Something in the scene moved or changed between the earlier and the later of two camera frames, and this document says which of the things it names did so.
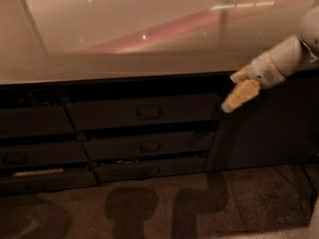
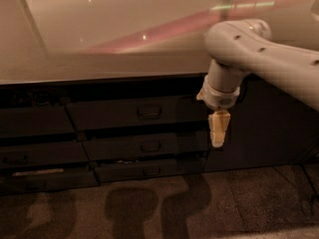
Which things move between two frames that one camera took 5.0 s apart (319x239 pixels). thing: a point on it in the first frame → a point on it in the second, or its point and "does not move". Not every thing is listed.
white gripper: [264, 72] → [219, 99]
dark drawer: [145, 112] does not move
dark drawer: [149, 145] does not move
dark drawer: [43, 153] does not move
